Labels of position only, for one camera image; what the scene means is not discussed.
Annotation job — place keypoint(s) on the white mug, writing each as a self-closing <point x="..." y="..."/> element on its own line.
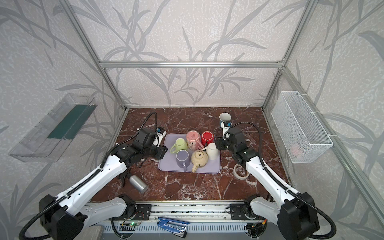
<point x="212" y="151"/>

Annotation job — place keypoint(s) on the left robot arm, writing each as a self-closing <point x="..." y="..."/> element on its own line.
<point x="66" y="215"/>

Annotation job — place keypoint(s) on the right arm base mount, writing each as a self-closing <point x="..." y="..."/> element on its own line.
<point x="241" y="211"/>

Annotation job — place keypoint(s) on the silver metal can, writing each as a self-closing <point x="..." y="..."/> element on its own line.
<point x="138" y="184"/>

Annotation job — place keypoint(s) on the blue stapler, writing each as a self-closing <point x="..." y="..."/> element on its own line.
<point x="176" y="227"/>

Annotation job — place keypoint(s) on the aluminium frame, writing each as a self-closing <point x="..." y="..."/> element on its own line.
<point x="362" y="183"/>

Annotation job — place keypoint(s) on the blue mug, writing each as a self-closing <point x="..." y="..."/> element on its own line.
<point x="225" y="120"/>

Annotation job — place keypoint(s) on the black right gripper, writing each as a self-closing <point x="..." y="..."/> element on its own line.
<point x="222" y="144"/>

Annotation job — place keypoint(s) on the clear tape roll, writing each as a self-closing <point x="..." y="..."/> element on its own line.
<point x="240" y="173"/>

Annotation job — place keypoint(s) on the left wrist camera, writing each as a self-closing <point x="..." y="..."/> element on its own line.
<point x="161" y="133"/>

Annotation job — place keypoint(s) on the light green mug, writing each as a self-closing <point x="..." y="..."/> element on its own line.
<point x="180" y="144"/>

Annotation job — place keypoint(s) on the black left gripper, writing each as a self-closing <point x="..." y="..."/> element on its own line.
<point x="161" y="151"/>

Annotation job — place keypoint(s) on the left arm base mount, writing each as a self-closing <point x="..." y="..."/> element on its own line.
<point x="136" y="212"/>

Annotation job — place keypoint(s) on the lavender plastic tray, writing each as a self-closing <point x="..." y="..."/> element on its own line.
<point x="169" y="161"/>

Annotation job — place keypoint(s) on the purple mug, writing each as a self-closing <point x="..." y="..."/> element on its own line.
<point x="183" y="160"/>

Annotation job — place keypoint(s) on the clear plastic wall bin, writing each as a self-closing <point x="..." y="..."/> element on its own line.
<point x="50" y="138"/>

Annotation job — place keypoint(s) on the white wire basket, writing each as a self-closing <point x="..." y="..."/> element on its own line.
<point x="304" y="137"/>

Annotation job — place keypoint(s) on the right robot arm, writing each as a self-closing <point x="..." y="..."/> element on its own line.
<point x="294" y="213"/>

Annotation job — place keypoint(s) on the red mug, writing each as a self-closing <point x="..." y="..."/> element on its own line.
<point x="207" y="137"/>

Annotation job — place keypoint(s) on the green circuit board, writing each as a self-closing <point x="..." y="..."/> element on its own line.
<point x="129" y="227"/>

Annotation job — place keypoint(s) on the pink patterned mug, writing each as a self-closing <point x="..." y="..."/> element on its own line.
<point x="194" y="140"/>

